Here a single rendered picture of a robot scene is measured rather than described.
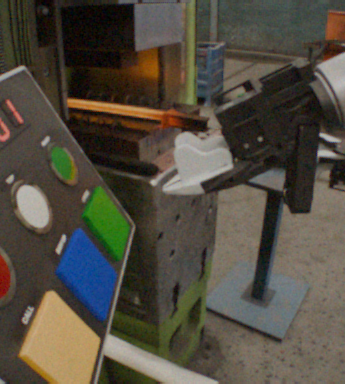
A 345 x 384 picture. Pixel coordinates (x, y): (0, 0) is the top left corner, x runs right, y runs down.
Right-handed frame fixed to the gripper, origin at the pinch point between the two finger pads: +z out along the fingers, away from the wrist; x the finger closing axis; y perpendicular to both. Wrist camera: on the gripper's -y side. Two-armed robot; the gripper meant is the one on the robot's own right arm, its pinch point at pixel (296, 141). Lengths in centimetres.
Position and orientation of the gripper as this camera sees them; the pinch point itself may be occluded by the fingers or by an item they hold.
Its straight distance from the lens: 81.1
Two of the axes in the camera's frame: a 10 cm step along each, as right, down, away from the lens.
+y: 0.0, 8.8, 4.8
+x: 4.8, -4.2, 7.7
